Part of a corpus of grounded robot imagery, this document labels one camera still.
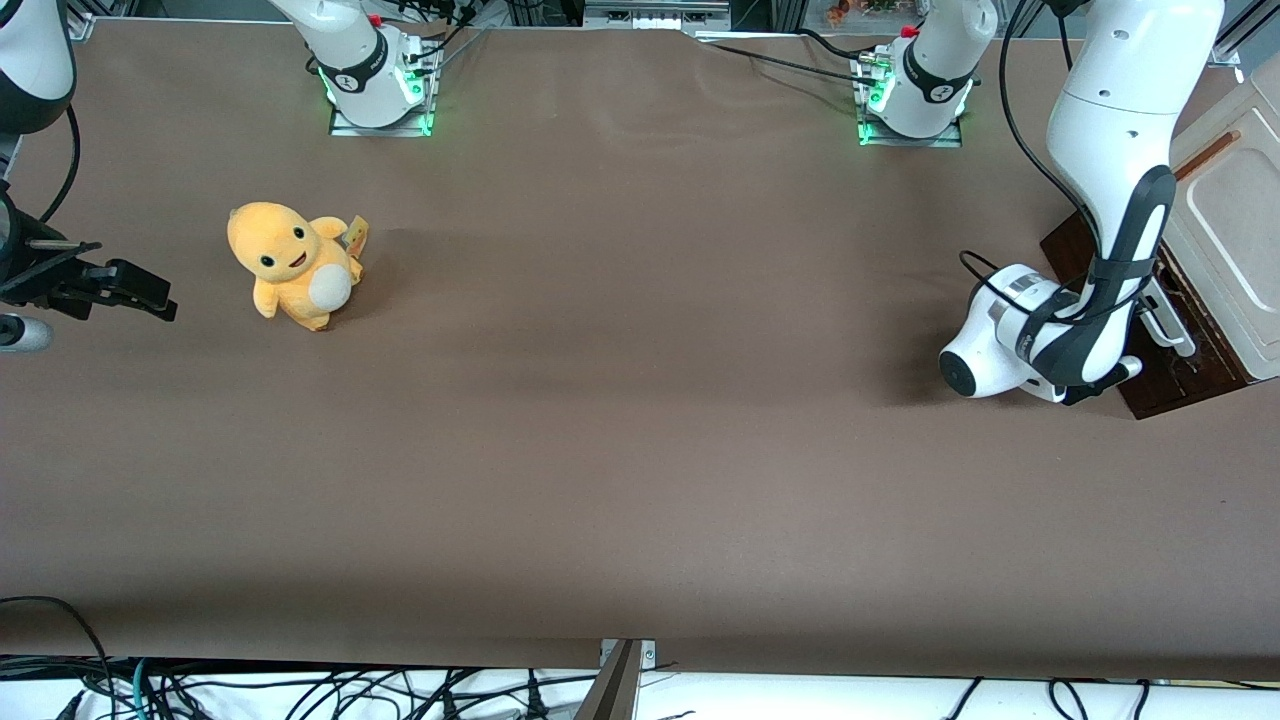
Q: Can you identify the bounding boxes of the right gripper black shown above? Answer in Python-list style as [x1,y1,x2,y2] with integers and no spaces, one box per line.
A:
[0,190,179,323]

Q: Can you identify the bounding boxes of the yellow plush toy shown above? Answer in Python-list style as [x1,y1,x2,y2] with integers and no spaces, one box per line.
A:
[226,201,370,333]

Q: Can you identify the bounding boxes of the brown table cover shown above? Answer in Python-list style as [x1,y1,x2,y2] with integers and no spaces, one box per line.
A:
[0,18,1280,683]

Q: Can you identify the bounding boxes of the dark wooden base board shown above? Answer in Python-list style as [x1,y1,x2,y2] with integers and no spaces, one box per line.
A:
[1040,210,1251,421]

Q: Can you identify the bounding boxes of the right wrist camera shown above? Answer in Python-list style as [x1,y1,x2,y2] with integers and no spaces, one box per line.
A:
[0,315,51,353]

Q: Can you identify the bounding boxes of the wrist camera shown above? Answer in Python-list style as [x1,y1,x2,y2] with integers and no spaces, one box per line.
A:
[1062,356,1146,406]
[0,315,51,353]

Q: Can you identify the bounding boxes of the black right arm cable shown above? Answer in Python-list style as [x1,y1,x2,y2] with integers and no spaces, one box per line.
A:
[38,103,83,226]

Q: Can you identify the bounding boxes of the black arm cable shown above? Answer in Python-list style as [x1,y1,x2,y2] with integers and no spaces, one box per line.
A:
[958,0,1161,331]
[38,103,83,226]

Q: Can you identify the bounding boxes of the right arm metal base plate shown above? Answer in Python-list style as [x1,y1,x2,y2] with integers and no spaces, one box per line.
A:
[329,40,441,139]

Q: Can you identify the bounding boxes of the black looped floor cable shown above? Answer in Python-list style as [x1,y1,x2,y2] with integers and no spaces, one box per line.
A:
[0,595,114,720]

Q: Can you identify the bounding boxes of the black base cable bundle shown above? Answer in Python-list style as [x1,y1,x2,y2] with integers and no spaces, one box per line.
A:
[403,0,493,76]

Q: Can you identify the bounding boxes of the grey aluminium frame rail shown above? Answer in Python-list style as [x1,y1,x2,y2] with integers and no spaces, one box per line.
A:
[582,0,733,32]

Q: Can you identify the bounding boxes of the grey camera pole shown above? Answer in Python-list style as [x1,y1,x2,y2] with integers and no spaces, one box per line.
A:
[573,640,643,720]

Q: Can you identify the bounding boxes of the silver corner bracket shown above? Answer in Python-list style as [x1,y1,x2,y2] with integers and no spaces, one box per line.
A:
[598,638,658,669]

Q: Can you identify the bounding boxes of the long black table cable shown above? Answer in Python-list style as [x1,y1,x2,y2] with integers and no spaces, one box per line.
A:
[695,38,881,89]

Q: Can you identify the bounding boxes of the short black table cable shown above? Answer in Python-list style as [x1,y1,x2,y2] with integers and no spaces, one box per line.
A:
[795,28,881,63]

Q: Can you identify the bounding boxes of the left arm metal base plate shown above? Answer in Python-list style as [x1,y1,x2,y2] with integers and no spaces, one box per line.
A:
[856,50,966,149]

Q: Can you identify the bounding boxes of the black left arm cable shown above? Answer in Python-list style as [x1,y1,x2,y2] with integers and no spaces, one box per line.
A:
[958,0,1161,331]

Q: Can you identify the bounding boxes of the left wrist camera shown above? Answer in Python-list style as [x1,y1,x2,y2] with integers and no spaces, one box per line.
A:
[1062,356,1146,406]

